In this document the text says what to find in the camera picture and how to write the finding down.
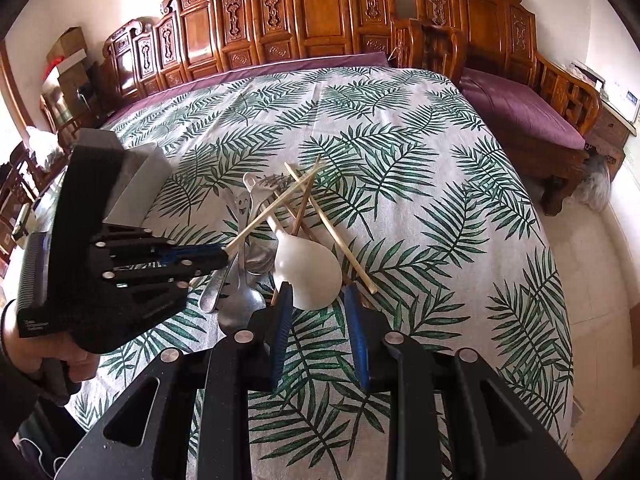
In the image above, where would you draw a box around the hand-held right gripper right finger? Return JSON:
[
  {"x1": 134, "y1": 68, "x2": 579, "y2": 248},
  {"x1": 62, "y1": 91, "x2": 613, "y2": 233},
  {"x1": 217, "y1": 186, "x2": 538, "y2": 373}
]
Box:
[{"x1": 342, "y1": 284, "x2": 583, "y2": 480}]

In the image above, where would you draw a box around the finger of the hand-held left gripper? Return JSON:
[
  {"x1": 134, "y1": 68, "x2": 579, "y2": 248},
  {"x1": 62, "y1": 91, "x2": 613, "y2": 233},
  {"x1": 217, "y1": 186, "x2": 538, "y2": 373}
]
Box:
[
  {"x1": 92, "y1": 226, "x2": 224, "y2": 266},
  {"x1": 101, "y1": 253, "x2": 231, "y2": 289}
]

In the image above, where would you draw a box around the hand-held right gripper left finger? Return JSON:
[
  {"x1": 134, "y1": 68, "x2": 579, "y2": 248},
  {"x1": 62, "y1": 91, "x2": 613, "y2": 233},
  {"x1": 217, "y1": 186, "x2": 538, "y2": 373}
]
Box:
[{"x1": 55, "y1": 282, "x2": 296, "y2": 480}]

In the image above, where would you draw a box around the small metal spoon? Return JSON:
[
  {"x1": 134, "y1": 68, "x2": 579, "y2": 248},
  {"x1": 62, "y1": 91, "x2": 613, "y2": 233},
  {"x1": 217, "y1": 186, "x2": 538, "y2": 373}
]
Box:
[{"x1": 199, "y1": 247, "x2": 278, "y2": 314}]

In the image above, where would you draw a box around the large metal spoon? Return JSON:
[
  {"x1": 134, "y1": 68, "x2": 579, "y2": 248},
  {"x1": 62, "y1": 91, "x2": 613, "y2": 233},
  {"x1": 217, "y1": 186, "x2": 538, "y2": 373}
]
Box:
[{"x1": 217, "y1": 237, "x2": 267, "y2": 334}]

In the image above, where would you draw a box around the white plastic ladle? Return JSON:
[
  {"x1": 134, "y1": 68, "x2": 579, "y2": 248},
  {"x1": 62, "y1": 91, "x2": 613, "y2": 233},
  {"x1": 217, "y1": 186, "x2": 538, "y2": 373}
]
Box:
[{"x1": 265, "y1": 212, "x2": 344, "y2": 311}]

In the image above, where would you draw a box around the white smiley slotted spatula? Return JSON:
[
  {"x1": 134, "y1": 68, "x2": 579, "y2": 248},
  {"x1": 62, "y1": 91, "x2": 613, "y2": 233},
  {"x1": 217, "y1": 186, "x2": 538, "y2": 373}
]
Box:
[{"x1": 227, "y1": 190, "x2": 254, "y2": 241}]

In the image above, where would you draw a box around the white utensil holder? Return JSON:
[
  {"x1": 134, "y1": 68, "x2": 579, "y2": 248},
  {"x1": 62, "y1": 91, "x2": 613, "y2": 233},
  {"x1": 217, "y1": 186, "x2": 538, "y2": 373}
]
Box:
[{"x1": 107, "y1": 142, "x2": 173, "y2": 226}]

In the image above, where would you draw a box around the white slotted turner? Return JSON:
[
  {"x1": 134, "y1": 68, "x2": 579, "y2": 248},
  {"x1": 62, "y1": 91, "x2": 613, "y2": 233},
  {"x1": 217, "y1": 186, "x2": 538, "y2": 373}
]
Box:
[{"x1": 242, "y1": 172, "x2": 268, "y2": 213}]

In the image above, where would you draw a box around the person's left forearm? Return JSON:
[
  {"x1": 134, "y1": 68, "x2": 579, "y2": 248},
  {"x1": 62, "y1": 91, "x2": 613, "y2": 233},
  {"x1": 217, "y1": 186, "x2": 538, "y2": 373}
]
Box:
[{"x1": 0, "y1": 340, "x2": 71, "y2": 443}]

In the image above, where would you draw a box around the person's left hand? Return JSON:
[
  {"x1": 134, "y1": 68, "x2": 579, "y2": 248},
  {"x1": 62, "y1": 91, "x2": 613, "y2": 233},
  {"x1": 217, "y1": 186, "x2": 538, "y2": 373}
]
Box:
[{"x1": 0, "y1": 300, "x2": 103, "y2": 386}]

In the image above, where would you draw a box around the wooden chair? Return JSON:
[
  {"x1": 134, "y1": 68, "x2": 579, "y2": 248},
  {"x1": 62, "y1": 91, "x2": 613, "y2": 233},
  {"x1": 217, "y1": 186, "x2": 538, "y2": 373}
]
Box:
[
  {"x1": 0, "y1": 144, "x2": 52, "y2": 263},
  {"x1": 39, "y1": 87, "x2": 102, "y2": 137}
]

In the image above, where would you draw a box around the white plastic bag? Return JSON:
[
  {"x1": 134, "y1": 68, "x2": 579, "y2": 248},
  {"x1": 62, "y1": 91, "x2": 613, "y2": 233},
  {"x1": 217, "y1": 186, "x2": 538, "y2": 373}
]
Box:
[{"x1": 24, "y1": 126, "x2": 67, "y2": 172}]

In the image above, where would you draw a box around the closed cardboard box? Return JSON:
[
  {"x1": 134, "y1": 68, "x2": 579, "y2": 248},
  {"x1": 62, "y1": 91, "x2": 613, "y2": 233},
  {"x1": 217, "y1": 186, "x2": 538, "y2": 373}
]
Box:
[{"x1": 56, "y1": 62, "x2": 94, "y2": 107}]

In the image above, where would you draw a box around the purple mattress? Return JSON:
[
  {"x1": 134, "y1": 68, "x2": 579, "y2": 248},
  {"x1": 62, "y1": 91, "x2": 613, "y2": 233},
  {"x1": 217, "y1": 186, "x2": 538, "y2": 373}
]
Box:
[{"x1": 102, "y1": 51, "x2": 391, "y2": 129}]

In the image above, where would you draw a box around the green leaf print cloth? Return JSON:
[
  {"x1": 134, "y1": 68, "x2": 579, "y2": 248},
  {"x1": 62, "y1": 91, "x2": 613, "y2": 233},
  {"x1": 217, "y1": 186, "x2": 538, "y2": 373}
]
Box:
[{"x1": 70, "y1": 66, "x2": 576, "y2": 480}]

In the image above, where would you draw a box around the open cardboard box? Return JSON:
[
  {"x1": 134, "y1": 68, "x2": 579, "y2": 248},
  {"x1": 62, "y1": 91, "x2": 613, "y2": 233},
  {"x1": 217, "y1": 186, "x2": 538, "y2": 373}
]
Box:
[{"x1": 46, "y1": 26, "x2": 89, "y2": 63}]

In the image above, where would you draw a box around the purple armchair cushion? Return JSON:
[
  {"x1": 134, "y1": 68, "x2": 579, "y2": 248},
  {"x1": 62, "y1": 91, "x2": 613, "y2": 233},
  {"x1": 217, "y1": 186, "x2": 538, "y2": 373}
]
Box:
[{"x1": 459, "y1": 68, "x2": 587, "y2": 152}]

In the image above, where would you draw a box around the carved wooden bench back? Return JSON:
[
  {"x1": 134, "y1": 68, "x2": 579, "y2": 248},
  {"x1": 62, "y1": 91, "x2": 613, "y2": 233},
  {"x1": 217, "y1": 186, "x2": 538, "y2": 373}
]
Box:
[{"x1": 101, "y1": 0, "x2": 417, "y2": 107}]

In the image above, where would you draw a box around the clear plastic bag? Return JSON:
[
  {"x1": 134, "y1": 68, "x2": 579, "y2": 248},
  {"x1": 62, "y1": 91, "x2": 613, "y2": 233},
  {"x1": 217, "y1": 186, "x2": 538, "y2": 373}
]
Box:
[{"x1": 574, "y1": 156, "x2": 614, "y2": 214}]

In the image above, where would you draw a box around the wooden side table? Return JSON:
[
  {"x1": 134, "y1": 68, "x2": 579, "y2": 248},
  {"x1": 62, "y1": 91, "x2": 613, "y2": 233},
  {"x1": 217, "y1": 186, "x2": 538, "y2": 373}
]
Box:
[{"x1": 584, "y1": 99, "x2": 637, "y2": 177}]

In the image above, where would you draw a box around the carved wooden armchair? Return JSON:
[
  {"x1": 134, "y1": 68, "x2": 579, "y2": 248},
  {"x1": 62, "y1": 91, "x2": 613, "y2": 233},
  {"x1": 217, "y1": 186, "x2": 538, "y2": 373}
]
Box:
[{"x1": 392, "y1": 0, "x2": 604, "y2": 217}]

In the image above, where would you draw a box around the white box with print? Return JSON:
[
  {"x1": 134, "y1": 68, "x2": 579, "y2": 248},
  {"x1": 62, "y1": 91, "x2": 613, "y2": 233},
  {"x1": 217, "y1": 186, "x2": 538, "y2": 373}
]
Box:
[{"x1": 570, "y1": 60, "x2": 640, "y2": 137}]

